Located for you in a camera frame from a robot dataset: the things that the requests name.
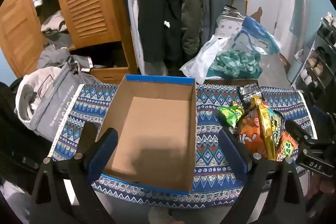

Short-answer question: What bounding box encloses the blue plastic bag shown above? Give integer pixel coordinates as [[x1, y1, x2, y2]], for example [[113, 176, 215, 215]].
[[232, 15, 282, 56]]

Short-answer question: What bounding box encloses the white hanging shirt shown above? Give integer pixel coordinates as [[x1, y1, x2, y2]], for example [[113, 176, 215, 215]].
[[117, 0, 147, 75]]

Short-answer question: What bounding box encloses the wooden wardrobe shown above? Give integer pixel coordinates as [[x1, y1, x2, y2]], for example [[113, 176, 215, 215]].
[[0, 0, 139, 81]]

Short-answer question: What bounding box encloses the large orange snack packet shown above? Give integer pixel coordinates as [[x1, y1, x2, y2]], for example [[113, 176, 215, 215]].
[[238, 106, 268, 159]]

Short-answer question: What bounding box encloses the grey clothes pile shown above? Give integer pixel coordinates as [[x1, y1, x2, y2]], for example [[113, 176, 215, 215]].
[[37, 46, 93, 73]]

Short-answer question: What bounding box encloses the dark cloth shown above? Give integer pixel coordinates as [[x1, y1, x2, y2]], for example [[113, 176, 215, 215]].
[[0, 81, 54, 180]]

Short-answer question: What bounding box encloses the black hanging coat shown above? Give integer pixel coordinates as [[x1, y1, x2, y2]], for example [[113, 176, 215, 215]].
[[138, 0, 183, 63]]

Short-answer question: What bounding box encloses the grey hooded sweatshirt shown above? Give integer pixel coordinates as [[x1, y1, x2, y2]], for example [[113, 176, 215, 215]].
[[14, 64, 105, 142]]

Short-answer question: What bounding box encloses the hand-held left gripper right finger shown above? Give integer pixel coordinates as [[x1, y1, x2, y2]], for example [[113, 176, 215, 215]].
[[219, 130, 311, 224]]

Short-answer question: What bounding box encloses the green snack packet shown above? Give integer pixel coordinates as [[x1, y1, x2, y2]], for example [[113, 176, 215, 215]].
[[218, 103, 245, 128]]

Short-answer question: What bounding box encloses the metal shoe rack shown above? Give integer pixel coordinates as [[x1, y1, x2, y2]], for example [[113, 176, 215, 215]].
[[291, 13, 336, 90]]

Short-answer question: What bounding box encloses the yellow gold snack packet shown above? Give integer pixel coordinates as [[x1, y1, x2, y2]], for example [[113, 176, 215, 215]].
[[252, 95, 283, 161]]

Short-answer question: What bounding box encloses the blue patterned tablecloth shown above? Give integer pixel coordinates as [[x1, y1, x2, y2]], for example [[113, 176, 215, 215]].
[[49, 82, 319, 206]]

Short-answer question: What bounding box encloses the small orange green-dotted snack packet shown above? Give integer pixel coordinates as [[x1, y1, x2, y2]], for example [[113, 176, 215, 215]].
[[276, 131, 300, 161]]

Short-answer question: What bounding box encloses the printed cardboard carton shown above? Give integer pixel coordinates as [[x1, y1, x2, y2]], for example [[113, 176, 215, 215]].
[[215, 6, 246, 39]]

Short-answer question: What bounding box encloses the teal patterned cloth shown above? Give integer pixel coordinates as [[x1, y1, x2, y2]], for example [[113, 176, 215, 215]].
[[206, 49, 263, 80]]

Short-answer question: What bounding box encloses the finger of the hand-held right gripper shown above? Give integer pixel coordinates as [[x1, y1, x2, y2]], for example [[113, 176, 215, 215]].
[[285, 120, 317, 144]]

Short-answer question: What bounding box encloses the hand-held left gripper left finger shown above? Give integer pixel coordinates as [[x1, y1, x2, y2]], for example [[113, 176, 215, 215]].
[[29, 128, 119, 224]]

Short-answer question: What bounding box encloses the black silver snack packet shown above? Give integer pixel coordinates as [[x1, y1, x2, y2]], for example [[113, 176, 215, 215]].
[[239, 83, 260, 104]]

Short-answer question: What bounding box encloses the blue-sided cardboard box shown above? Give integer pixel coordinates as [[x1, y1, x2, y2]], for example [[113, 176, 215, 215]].
[[96, 75, 197, 194]]

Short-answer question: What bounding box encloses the olive hanging jacket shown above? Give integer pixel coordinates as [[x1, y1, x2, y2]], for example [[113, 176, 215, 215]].
[[178, 0, 204, 56]]

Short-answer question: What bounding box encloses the white plastic bag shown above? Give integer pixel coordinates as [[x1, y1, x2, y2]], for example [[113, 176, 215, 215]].
[[180, 36, 232, 84]]

